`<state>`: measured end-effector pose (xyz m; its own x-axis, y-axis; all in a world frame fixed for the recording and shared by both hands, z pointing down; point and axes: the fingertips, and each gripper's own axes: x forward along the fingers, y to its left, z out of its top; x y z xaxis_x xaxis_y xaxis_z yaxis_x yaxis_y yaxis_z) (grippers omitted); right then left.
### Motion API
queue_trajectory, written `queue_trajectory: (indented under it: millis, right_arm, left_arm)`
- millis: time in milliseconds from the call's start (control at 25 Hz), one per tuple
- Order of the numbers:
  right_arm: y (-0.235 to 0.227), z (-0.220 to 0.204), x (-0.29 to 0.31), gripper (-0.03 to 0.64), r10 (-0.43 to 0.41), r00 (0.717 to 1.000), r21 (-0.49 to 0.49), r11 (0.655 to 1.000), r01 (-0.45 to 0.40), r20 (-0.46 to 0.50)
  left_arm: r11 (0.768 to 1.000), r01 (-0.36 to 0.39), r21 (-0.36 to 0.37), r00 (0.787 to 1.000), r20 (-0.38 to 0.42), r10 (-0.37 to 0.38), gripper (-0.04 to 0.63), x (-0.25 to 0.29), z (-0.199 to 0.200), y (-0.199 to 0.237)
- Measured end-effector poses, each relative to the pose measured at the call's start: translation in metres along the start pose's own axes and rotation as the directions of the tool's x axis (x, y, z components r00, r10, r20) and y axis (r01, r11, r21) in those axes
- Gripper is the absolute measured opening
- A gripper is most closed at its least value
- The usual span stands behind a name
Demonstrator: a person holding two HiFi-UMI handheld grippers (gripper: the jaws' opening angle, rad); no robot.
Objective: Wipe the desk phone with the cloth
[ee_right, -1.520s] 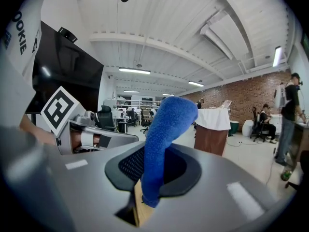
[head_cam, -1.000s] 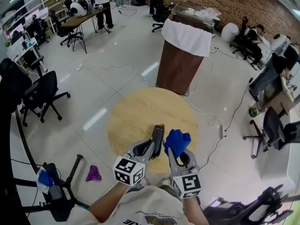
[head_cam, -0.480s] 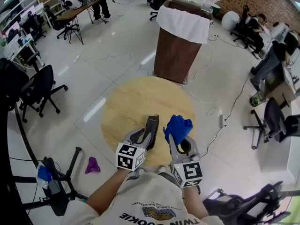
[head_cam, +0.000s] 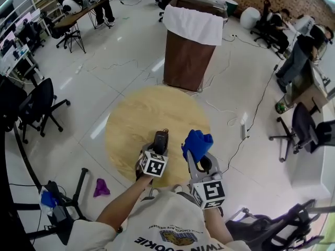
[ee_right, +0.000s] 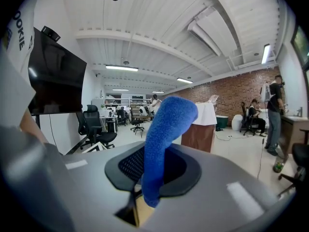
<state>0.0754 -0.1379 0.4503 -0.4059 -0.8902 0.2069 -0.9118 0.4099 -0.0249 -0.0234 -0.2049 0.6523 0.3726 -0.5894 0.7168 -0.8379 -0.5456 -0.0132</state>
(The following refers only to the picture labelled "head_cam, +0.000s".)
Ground purple cloth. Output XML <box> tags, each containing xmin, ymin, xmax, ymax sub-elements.
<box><xmin>93</xmin><ymin>178</ymin><xmax>111</xmax><ymax>198</ymax></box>

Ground white round stool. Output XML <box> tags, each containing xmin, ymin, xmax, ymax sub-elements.
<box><xmin>240</xmin><ymin>7</ymin><xmax>261</xmax><ymax>31</ymax></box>

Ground black tripod stand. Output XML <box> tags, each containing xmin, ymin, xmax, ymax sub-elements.
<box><xmin>25</xmin><ymin>167</ymin><xmax>90</xmax><ymax>245</ymax></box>

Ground wooden desk with metal legs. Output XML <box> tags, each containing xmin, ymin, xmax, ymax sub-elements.
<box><xmin>53</xmin><ymin>0</ymin><xmax>110</xmax><ymax>54</ymax></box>

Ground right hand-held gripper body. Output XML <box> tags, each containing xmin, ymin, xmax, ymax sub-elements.
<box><xmin>188</xmin><ymin>157</ymin><xmax>227</xmax><ymax>210</ymax></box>

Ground white desk with monitors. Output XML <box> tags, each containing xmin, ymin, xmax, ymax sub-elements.
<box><xmin>0</xmin><ymin>30</ymin><xmax>46</xmax><ymax>86</ymax></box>

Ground white floor cable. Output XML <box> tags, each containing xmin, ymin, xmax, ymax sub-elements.
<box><xmin>205</xmin><ymin>99</ymin><xmax>239</xmax><ymax>127</ymax></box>

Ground black office chair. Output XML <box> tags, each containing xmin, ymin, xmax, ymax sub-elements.
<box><xmin>41</xmin><ymin>11</ymin><xmax>81</xmax><ymax>49</ymax></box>
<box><xmin>269</xmin><ymin>102</ymin><xmax>335</xmax><ymax>163</ymax></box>
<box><xmin>249</xmin><ymin>0</ymin><xmax>279</xmax><ymax>49</ymax></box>
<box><xmin>225</xmin><ymin>199</ymin><xmax>328</xmax><ymax>251</ymax></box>
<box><xmin>17</xmin><ymin>77</ymin><xmax>71</xmax><ymax>144</ymax></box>

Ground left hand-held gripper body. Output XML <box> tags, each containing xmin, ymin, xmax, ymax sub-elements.
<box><xmin>135</xmin><ymin>150</ymin><xmax>170</xmax><ymax>182</ymax></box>

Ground blue rag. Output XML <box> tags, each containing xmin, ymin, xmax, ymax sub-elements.
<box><xmin>40</xmin><ymin>189</ymin><xmax>57</xmax><ymax>209</ymax></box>

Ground green bin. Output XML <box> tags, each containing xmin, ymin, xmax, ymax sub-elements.
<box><xmin>224</xmin><ymin>0</ymin><xmax>239</xmax><ymax>17</ymax></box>

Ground white power strip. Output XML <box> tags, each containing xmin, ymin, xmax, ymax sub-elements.
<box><xmin>240</xmin><ymin>111</ymin><xmax>249</xmax><ymax>139</ymax></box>

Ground person's left forearm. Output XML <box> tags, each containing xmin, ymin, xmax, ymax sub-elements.
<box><xmin>96</xmin><ymin>175</ymin><xmax>154</xmax><ymax>235</ymax></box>

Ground white cloth cover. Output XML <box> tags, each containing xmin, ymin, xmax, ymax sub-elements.
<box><xmin>163</xmin><ymin>4</ymin><xmax>224</xmax><ymax>46</ymax></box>

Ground black floor cable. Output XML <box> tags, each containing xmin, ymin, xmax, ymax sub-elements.
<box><xmin>221</xmin><ymin>64</ymin><xmax>280</xmax><ymax>175</ymax></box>

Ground basket of green bottles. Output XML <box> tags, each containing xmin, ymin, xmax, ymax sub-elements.
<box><xmin>274</xmin><ymin>95</ymin><xmax>292</xmax><ymax>115</ymax></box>

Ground brown wooden cabinet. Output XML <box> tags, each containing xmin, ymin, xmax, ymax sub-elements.
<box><xmin>162</xmin><ymin>0</ymin><xmax>228</xmax><ymax>93</ymax></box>

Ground person's white printed shirt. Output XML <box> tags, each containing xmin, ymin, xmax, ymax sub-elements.
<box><xmin>70</xmin><ymin>189</ymin><xmax>252</xmax><ymax>251</ymax></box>

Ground blue cloth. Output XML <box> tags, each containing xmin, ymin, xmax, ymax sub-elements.
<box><xmin>181</xmin><ymin>129</ymin><xmax>214</xmax><ymax>165</ymax></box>

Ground person's right forearm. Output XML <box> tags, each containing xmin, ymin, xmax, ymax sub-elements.
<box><xmin>203</xmin><ymin>207</ymin><xmax>234</xmax><ymax>243</ymax></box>

